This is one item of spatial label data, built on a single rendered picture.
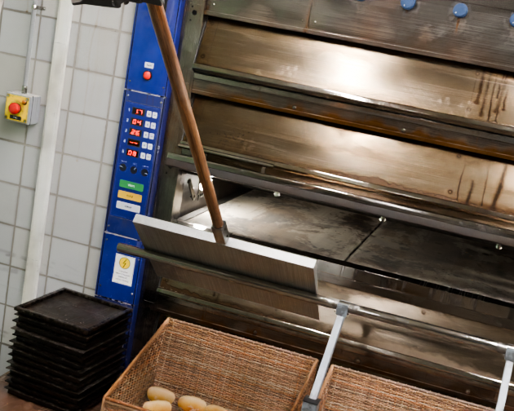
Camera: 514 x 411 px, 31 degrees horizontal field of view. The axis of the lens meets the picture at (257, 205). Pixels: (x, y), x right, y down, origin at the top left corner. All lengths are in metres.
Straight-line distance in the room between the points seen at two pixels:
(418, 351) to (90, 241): 1.21
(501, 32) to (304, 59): 0.61
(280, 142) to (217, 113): 0.24
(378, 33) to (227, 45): 0.50
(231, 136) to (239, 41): 0.31
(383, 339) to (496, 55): 0.97
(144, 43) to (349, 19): 0.69
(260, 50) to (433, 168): 0.67
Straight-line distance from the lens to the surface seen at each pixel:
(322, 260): 3.01
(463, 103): 2.87
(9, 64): 3.38
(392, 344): 3.02
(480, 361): 3.01
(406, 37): 2.91
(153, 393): 3.15
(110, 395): 2.89
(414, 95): 2.88
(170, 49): 1.89
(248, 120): 3.03
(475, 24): 2.89
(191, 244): 2.65
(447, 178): 2.90
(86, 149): 3.25
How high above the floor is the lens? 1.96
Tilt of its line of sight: 12 degrees down
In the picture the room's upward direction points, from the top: 10 degrees clockwise
